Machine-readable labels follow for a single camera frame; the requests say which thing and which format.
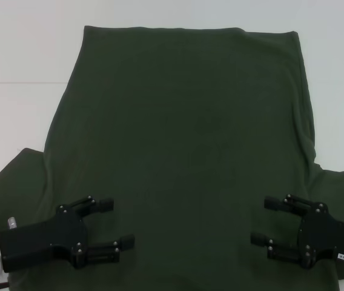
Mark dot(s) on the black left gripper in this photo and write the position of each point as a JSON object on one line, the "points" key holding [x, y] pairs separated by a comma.
{"points": [[38, 239]]}

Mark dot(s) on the dark green shirt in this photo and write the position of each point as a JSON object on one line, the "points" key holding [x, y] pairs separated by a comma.
{"points": [[172, 136]]}

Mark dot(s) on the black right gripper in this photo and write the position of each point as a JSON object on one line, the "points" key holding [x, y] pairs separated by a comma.
{"points": [[320, 233]]}

